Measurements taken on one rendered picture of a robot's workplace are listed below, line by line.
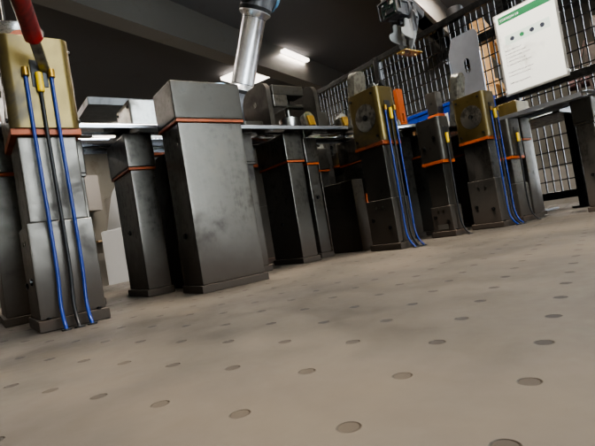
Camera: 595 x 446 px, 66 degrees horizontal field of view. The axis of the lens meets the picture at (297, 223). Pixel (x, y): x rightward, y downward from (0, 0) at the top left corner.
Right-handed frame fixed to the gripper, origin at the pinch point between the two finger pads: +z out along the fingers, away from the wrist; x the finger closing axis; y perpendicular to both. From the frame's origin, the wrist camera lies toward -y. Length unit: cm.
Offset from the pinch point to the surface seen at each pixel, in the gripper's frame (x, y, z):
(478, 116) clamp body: 23.0, 8.5, 28.2
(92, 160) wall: -944, -138, -169
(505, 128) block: 22.7, -4.1, 31.3
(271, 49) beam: -386, -241, -187
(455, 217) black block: 20, 21, 52
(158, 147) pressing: -10, 79, 26
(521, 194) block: 23, -6, 49
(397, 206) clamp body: 21, 42, 47
